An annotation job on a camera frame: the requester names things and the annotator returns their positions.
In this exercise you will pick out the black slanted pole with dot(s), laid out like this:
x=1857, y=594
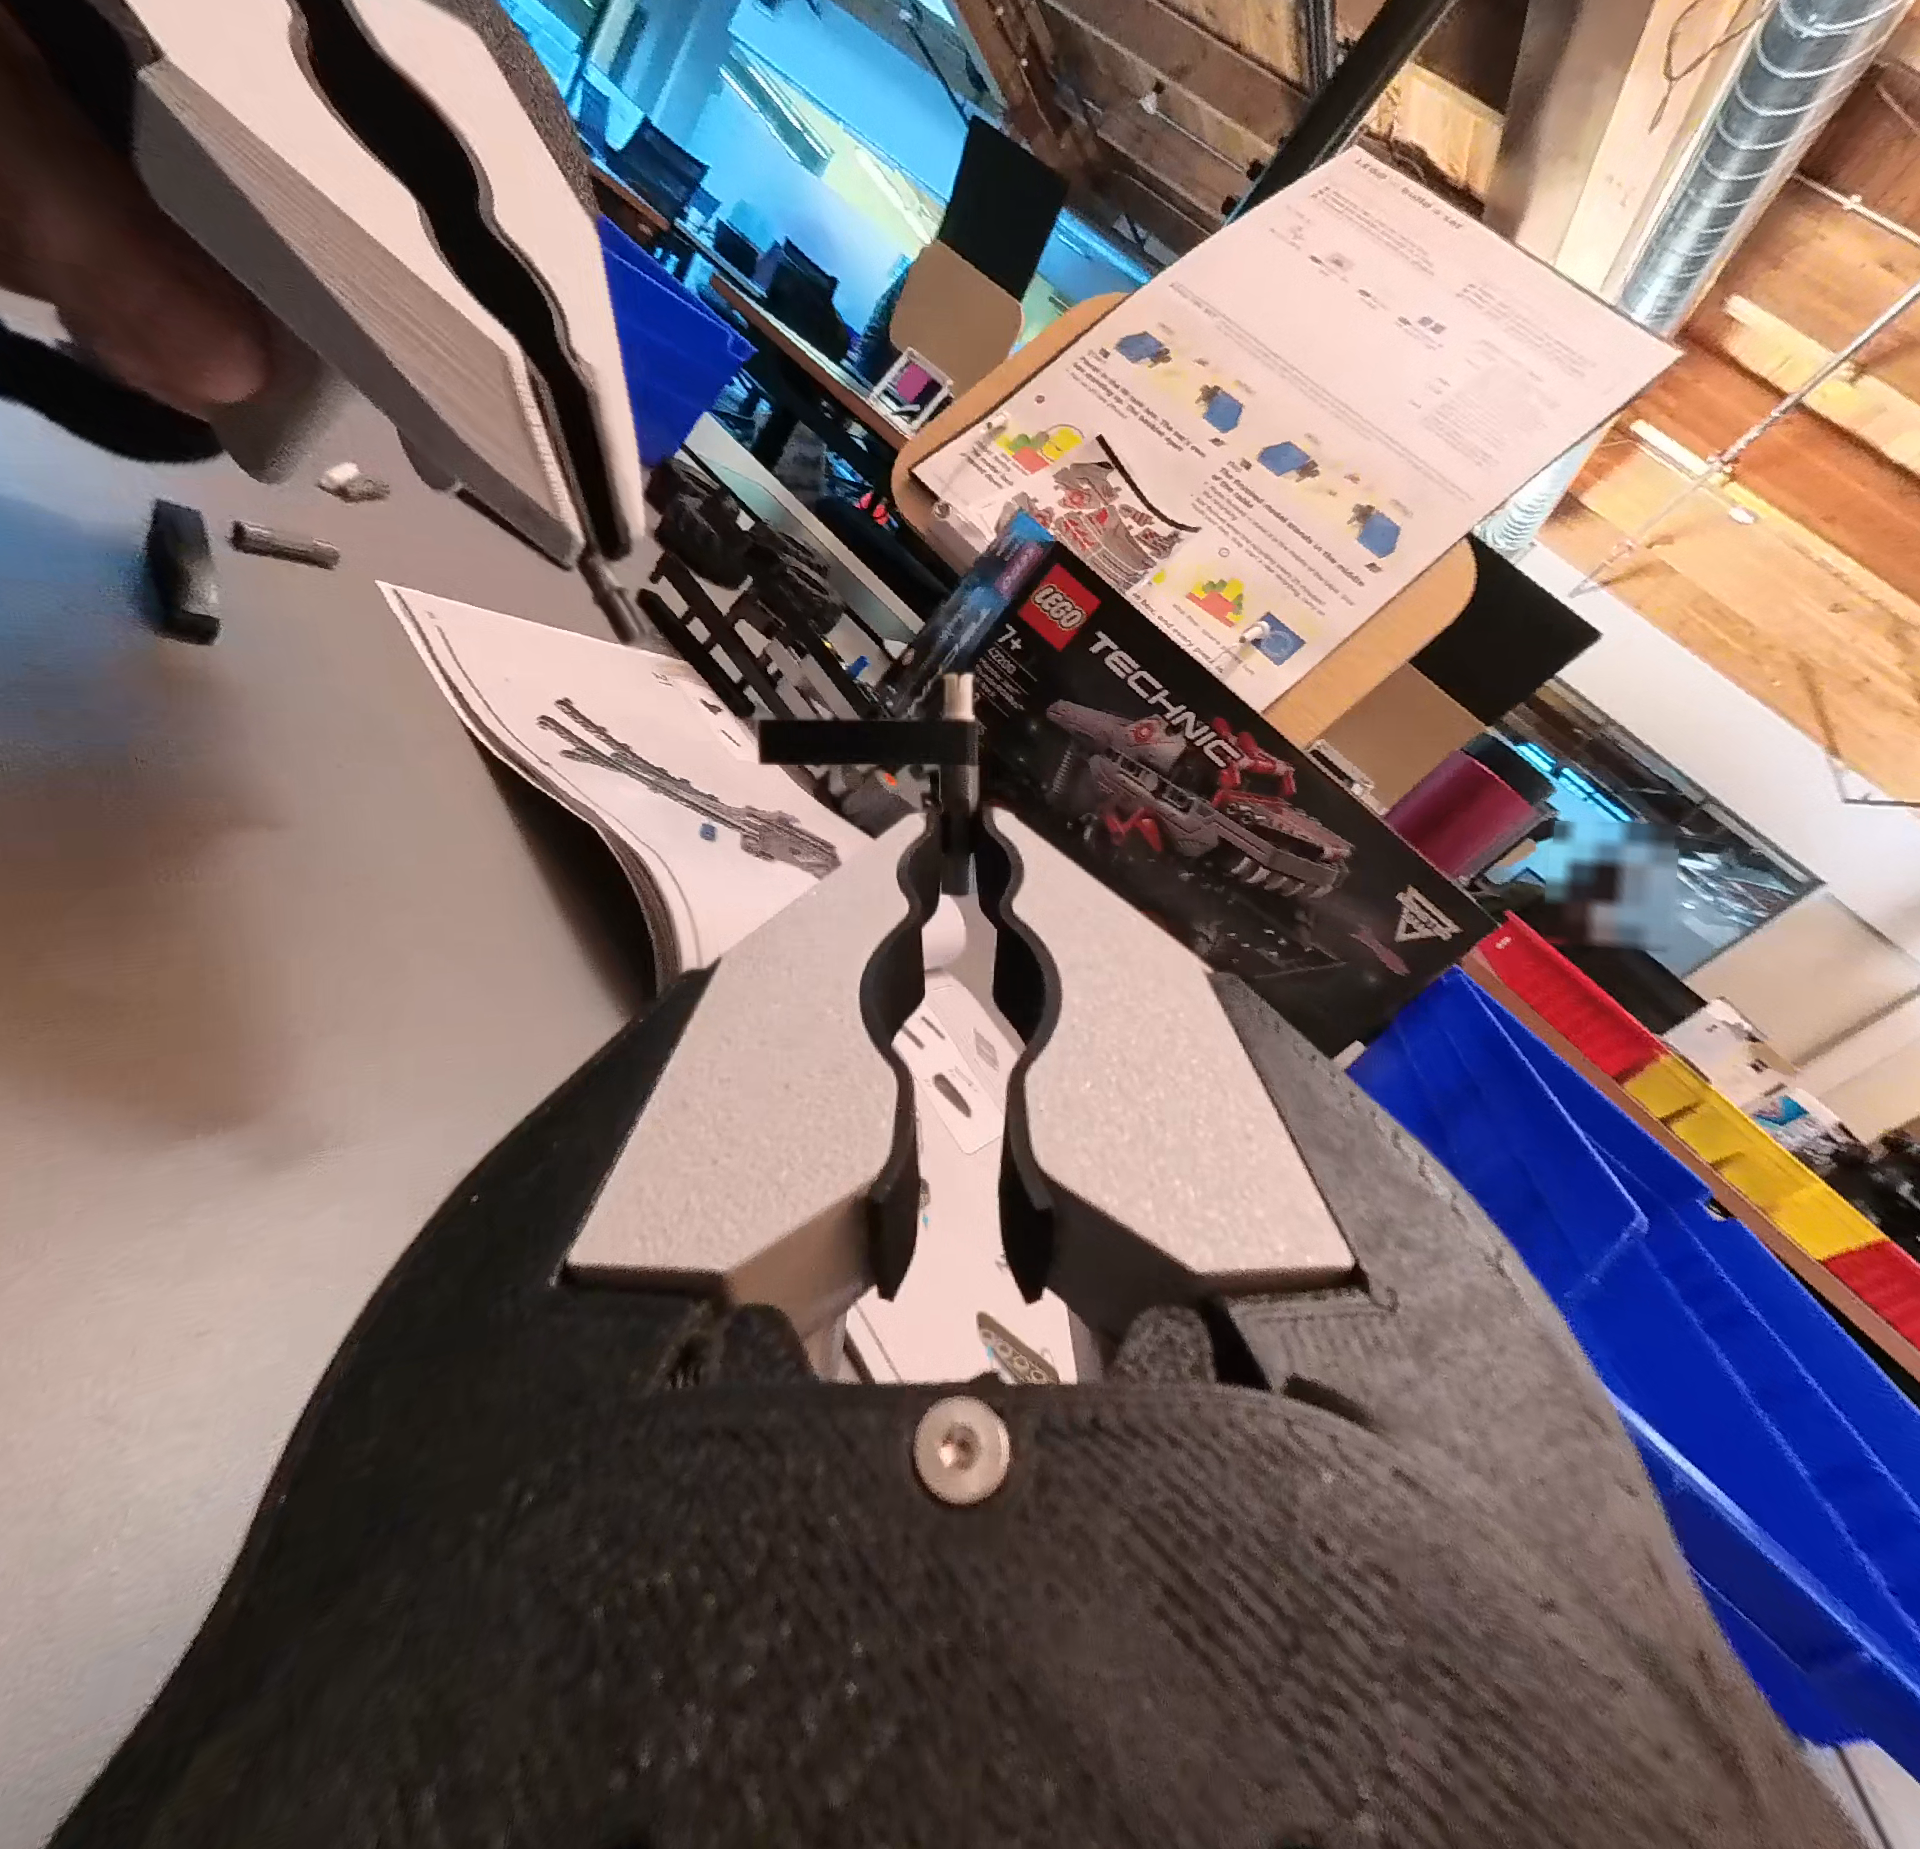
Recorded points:
x=1378, y=65

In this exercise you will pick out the light grey toy pin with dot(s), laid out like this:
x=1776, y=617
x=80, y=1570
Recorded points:
x=352, y=482

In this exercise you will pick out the short black toy beam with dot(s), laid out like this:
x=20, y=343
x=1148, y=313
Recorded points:
x=184, y=568

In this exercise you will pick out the toy set box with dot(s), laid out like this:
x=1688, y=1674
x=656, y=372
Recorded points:
x=1200, y=827

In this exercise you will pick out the long blue storage bin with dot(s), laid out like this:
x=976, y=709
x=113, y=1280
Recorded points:
x=1649, y=1353

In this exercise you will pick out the small pink sign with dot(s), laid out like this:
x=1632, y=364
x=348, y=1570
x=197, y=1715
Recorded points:
x=911, y=387

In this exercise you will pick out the dark grey toy pin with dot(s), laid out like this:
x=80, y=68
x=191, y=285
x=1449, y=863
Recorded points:
x=286, y=544

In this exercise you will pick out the silver ventilation duct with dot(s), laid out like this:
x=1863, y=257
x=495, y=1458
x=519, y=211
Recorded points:
x=1770, y=127

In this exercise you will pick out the white cardboard box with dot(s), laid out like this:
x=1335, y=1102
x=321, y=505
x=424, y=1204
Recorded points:
x=1730, y=1053

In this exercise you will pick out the printed instruction sheet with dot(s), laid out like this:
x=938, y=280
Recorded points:
x=1425, y=351

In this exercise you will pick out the person's left hand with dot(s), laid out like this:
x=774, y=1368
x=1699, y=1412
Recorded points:
x=118, y=229

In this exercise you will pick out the open instruction booklet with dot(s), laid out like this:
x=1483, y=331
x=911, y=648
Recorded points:
x=598, y=722

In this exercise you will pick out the thin dark grey axle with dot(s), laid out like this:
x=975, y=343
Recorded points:
x=615, y=596

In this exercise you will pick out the red storage bin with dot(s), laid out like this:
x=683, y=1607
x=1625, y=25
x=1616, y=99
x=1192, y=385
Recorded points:
x=1882, y=1301
x=1568, y=996

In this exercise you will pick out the black board stand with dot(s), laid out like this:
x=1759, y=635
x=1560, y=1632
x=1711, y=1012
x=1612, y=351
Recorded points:
x=1505, y=635
x=1002, y=200

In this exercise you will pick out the cardboard panel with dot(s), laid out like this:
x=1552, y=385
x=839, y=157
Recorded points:
x=960, y=318

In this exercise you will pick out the toy car chassis assembly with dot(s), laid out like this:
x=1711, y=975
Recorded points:
x=749, y=635

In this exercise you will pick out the grey desk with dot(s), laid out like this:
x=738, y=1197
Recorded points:
x=227, y=903

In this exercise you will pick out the black beam with pale pin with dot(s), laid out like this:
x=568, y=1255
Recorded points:
x=856, y=739

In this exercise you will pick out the blue parts bin with label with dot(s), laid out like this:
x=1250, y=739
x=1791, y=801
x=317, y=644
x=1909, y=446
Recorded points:
x=672, y=351

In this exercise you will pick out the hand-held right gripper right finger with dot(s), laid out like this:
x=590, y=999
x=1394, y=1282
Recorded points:
x=1170, y=1115

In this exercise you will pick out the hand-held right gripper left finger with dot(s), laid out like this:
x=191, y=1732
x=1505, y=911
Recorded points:
x=749, y=1115

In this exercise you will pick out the yellow storage bin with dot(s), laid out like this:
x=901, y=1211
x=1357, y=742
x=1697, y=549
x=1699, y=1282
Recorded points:
x=1749, y=1150

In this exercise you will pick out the maroon box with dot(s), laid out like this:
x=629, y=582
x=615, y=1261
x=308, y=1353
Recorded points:
x=1464, y=814

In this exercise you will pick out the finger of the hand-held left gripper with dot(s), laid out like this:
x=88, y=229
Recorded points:
x=345, y=277
x=539, y=229

